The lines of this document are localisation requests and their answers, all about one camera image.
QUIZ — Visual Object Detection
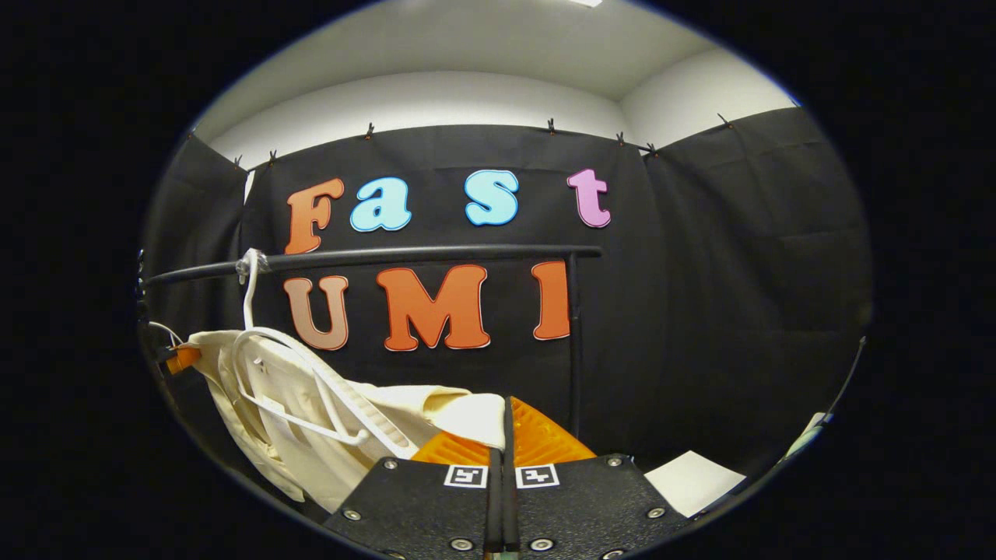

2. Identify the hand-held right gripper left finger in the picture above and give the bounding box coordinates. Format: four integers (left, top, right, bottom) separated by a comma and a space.
323, 432, 505, 557

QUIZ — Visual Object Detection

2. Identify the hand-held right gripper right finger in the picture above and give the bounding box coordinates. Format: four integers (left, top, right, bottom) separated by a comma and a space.
504, 395, 689, 559

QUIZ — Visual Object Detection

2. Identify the cream shirt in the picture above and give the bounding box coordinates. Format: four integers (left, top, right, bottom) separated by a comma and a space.
187, 330, 507, 514

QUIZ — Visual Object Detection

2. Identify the black clothes rack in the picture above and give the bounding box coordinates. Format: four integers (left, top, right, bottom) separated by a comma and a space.
144, 245, 604, 444

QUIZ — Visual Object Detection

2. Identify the black backdrop cloth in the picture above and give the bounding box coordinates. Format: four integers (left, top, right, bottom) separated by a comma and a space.
140, 107, 874, 499

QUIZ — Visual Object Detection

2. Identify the white side table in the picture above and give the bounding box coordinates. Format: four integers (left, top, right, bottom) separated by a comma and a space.
786, 412, 833, 460

